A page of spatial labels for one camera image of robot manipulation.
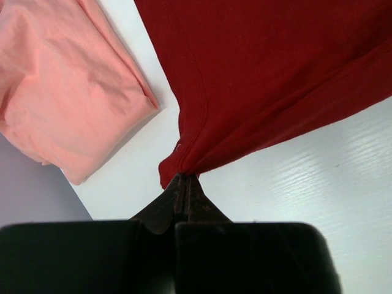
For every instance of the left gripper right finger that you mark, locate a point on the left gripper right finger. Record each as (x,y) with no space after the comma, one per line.
(216,255)

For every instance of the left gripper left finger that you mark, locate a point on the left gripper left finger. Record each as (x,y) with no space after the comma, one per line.
(111,256)

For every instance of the red t shirt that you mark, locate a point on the red t shirt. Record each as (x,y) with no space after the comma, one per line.
(248,75)

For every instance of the pink folded t shirt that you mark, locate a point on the pink folded t shirt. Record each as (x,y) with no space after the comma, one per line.
(70,92)

